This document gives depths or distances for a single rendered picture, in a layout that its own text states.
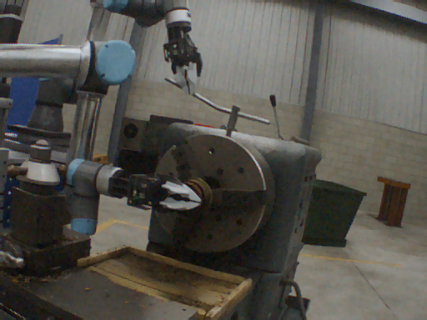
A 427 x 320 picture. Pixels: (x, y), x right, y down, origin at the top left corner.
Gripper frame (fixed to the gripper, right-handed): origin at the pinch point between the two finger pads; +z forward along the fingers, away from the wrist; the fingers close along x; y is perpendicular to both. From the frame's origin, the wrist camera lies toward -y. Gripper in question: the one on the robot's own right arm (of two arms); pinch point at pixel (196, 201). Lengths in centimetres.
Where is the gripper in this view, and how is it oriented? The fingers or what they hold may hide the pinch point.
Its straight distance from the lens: 99.4
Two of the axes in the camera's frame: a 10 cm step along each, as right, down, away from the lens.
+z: 9.2, 1.7, -3.5
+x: 1.7, -9.8, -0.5
